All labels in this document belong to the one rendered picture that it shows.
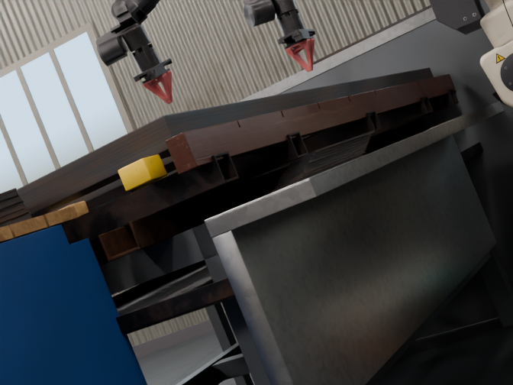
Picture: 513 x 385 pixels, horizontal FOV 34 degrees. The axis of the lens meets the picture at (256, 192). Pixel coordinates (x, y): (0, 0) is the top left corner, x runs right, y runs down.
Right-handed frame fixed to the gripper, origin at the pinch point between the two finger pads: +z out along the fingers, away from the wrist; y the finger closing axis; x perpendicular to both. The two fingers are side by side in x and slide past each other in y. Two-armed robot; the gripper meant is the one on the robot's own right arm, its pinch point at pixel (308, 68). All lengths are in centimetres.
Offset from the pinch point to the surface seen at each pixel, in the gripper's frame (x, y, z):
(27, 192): -30, 78, 9
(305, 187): 29, 85, 28
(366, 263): 14, 43, 46
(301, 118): 10.3, 37.4, 14.1
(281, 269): 14, 75, 39
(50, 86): -280, -235, -98
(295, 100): 5.9, 27.1, 9.0
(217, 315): -85, -43, 57
